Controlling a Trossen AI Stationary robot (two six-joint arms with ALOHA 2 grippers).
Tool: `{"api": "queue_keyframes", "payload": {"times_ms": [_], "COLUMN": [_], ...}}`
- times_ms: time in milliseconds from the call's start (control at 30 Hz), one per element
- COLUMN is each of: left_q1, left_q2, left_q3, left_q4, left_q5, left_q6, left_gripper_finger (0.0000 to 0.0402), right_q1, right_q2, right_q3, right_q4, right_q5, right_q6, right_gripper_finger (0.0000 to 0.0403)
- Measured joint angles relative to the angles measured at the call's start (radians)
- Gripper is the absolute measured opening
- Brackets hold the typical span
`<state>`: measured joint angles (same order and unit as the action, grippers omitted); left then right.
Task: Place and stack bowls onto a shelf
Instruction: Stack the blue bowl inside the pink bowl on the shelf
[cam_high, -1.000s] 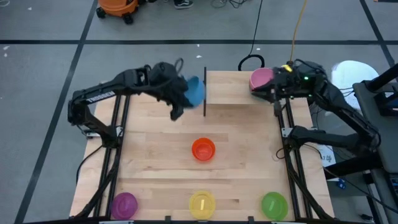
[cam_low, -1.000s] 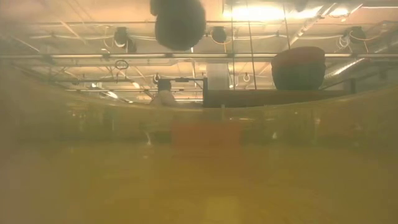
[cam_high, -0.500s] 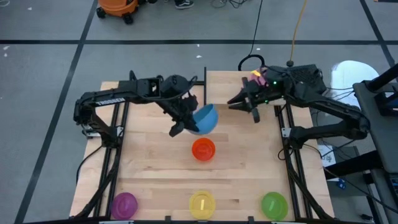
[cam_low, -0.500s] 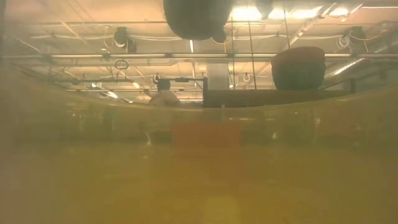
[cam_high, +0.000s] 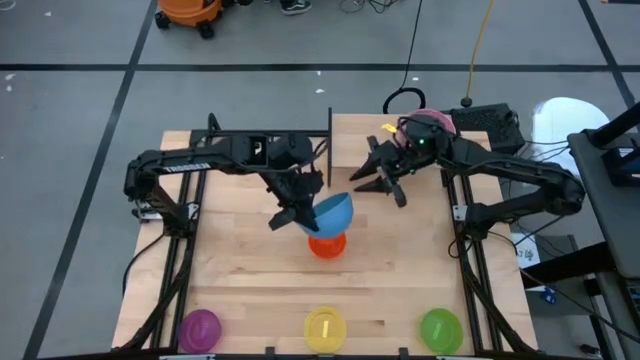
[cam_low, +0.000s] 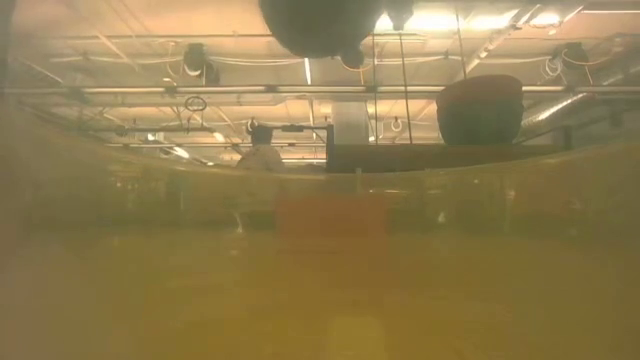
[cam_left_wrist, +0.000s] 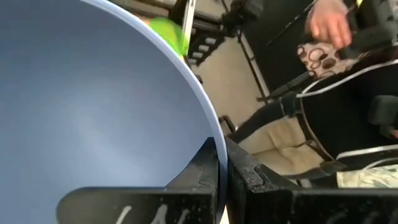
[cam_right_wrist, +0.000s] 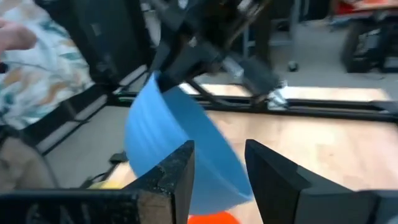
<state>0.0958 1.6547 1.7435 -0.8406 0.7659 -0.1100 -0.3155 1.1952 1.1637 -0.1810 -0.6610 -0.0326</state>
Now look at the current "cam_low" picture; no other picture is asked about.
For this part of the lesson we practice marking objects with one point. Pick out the pink plastic bowl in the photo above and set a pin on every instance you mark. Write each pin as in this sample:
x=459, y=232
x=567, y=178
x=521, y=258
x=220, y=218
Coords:
x=320, y=25

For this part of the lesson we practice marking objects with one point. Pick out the teal plastic bowl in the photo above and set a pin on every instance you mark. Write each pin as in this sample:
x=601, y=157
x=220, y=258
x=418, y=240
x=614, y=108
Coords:
x=480, y=127

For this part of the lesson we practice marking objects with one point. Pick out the yellow plastic bowl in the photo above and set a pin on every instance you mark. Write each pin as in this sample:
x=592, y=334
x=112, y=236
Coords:
x=150, y=280

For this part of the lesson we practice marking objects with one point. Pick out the person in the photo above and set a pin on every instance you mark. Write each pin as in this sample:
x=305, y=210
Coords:
x=260, y=157

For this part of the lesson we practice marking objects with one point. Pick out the ceiling light strip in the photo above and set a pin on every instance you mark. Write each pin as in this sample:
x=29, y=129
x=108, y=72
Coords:
x=435, y=21

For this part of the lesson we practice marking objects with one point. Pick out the long horizontal ceiling pipe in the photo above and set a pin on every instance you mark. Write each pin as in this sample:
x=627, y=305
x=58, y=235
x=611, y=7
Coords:
x=125, y=90

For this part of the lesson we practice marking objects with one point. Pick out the silver ventilation duct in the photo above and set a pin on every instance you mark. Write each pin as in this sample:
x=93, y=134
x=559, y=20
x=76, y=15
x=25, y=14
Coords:
x=555, y=112

